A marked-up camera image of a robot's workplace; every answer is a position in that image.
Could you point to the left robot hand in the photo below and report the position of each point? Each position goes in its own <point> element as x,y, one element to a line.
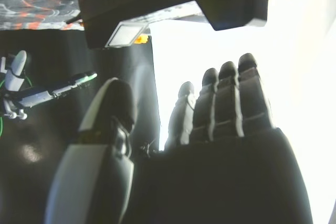
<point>215,182</point>

